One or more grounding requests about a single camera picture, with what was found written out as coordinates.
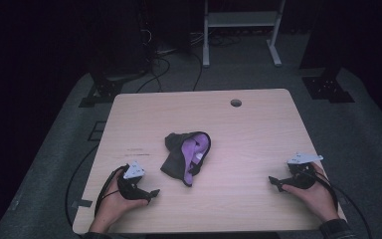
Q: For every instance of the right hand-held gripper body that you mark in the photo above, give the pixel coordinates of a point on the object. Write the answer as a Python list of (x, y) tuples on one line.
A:
[(300, 177)]

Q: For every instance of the dark grey purple cloth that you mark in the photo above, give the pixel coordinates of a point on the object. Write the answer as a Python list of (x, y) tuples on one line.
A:
[(175, 156)]

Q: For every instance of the person's right hand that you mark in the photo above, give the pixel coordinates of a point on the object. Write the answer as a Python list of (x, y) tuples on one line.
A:
[(318, 202)]

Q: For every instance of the grey tape strip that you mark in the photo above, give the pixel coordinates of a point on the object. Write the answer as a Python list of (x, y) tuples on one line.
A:
[(81, 203)]

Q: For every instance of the white metal desk frame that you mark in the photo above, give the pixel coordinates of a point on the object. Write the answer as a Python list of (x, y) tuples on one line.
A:
[(242, 19)]

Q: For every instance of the black stand with floor base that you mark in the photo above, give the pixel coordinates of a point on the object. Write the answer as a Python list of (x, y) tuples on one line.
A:
[(328, 88), (107, 89)]

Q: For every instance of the person's left hand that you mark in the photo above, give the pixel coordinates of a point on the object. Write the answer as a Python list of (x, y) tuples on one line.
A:
[(112, 205)]

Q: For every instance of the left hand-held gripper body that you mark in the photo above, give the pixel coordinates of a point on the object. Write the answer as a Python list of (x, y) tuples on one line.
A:
[(129, 189)]

